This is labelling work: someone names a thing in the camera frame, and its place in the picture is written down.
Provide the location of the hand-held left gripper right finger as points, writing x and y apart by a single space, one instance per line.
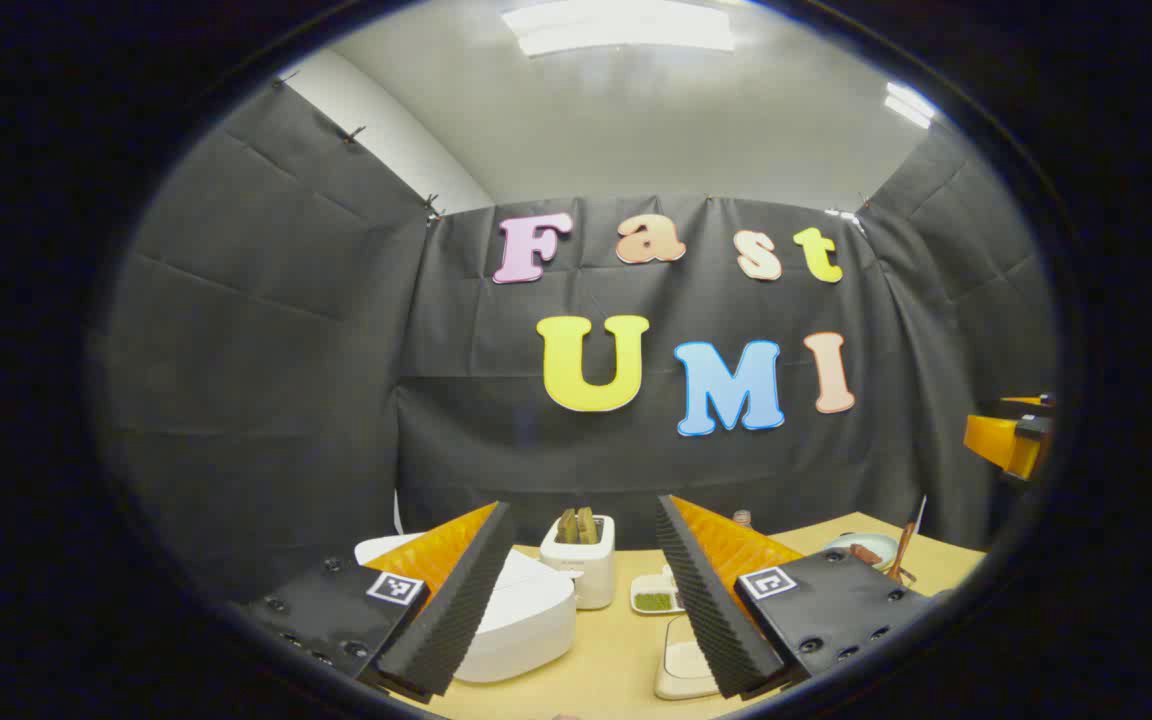
701 600

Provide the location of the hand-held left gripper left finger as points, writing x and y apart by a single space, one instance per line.
466 590

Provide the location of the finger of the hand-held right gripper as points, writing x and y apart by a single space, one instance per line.
996 440

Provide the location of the white rice cooker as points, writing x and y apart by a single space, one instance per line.
526 620

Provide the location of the brown wooden spoon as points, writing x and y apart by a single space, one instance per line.
902 555

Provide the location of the white divided dish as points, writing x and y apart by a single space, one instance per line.
652 600

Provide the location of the beige square board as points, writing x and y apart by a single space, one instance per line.
681 660

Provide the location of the white toaster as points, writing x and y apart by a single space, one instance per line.
591 575

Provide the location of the brown bread slice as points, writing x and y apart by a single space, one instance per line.
567 527
587 525

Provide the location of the pale green plate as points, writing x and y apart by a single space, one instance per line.
881 545

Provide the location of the red meat slice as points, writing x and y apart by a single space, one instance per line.
864 555

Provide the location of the black backdrop cloth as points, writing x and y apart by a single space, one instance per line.
336 350

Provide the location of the small ceiling light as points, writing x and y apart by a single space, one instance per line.
909 104

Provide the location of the large ceiling light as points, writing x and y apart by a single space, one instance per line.
616 25

